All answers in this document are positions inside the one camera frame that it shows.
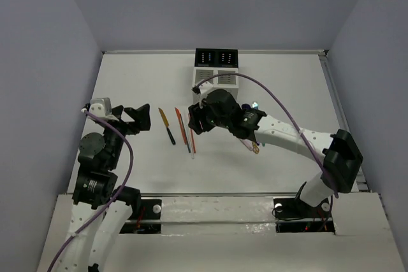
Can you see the purple iridescent spoon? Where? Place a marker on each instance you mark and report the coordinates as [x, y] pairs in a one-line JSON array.
[[248, 106]]

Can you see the orange pointed straw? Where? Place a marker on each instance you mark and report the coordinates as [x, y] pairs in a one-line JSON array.
[[178, 113]]

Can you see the orange straight straw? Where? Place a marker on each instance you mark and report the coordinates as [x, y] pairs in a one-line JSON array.
[[191, 136]]

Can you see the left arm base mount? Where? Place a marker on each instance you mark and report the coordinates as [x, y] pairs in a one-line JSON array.
[[147, 220]]

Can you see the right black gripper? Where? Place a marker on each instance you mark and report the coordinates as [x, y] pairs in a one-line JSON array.
[[196, 112]]

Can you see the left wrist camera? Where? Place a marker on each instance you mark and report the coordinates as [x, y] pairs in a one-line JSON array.
[[100, 107]]

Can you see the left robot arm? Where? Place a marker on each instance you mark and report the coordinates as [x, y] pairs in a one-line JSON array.
[[101, 206]]

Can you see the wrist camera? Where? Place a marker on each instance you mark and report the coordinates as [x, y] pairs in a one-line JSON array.
[[203, 89], [100, 107]]

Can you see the silver spoon pink handle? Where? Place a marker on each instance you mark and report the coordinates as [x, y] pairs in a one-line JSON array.
[[247, 144]]

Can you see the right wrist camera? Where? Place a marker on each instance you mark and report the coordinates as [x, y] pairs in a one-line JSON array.
[[203, 89]]

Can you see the gold black handled knife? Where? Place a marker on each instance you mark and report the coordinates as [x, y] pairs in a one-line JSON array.
[[166, 124]]

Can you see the gold fork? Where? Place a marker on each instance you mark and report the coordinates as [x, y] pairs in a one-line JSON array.
[[255, 147]]

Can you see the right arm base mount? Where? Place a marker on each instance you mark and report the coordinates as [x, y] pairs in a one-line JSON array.
[[296, 217]]

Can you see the white clear straw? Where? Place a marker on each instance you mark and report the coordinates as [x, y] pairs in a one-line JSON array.
[[188, 134]]

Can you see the white utensil caddy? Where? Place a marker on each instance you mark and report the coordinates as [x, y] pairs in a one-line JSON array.
[[226, 82]]

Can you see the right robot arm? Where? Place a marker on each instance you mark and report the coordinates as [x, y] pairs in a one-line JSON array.
[[336, 154]]

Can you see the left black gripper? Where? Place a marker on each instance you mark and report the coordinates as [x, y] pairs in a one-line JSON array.
[[124, 122]]

